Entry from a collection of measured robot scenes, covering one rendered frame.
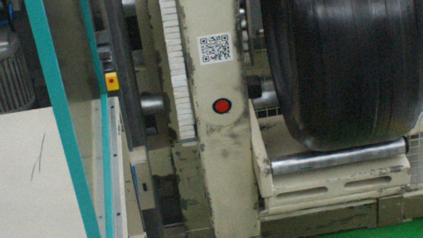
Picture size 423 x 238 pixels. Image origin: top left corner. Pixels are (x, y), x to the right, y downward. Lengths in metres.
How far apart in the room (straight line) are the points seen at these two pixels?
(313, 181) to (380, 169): 0.17
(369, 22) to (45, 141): 0.69
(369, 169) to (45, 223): 0.92
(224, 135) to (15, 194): 0.68
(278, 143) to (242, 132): 0.25
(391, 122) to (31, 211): 0.82
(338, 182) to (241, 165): 0.24
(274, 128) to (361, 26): 0.66
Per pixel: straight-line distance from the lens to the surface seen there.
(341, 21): 1.73
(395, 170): 2.09
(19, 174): 1.56
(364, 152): 2.06
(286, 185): 2.04
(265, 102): 2.25
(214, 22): 1.86
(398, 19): 1.76
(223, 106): 1.97
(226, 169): 2.10
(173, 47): 1.89
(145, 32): 2.72
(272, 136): 2.29
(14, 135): 1.66
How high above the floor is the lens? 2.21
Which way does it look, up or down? 36 degrees down
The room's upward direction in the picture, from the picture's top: 7 degrees counter-clockwise
